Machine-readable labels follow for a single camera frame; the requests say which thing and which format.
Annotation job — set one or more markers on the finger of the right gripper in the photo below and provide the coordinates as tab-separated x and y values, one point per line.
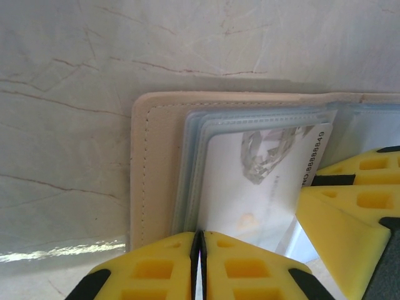
340	225
375	168

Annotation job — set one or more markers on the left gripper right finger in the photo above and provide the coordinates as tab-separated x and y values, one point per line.
250	275

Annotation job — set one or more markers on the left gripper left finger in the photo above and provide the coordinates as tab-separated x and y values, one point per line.
150	272

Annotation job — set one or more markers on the silver diamond print credit card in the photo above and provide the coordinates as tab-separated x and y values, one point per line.
234	175

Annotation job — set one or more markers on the beige leather card holder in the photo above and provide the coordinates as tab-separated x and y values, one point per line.
162	156

